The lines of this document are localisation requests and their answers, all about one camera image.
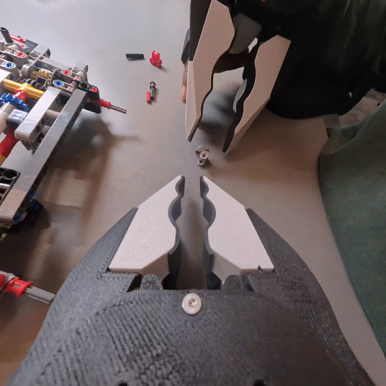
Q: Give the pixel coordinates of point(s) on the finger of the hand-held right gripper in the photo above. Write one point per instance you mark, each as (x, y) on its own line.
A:
(205, 54)
(262, 78)

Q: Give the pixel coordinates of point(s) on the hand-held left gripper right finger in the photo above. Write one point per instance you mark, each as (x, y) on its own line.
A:
(232, 235)

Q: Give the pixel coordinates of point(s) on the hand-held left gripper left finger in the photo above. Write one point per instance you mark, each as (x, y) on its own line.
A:
(144, 235)

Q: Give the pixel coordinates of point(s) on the grey lego connector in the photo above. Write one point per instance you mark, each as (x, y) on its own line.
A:
(202, 156)

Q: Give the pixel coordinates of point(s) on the red lego connector piece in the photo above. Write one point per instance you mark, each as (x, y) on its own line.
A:
(156, 58)

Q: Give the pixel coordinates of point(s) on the long black lego pin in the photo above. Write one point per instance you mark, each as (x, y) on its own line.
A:
(153, 90)

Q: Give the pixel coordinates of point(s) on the short black lego pin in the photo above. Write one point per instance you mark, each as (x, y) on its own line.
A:
(134, 56)

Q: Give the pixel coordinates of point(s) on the red and grey lego axle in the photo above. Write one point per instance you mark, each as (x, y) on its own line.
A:
(16, 285)

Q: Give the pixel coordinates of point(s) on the lego chassis assembly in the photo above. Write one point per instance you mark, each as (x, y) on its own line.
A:
(51, 120)

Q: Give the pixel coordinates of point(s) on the person's right hand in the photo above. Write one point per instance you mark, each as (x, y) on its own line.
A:
(183, 92)

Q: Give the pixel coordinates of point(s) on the person's green sweatshirt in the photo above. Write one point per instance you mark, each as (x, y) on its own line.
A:
(352, 211)

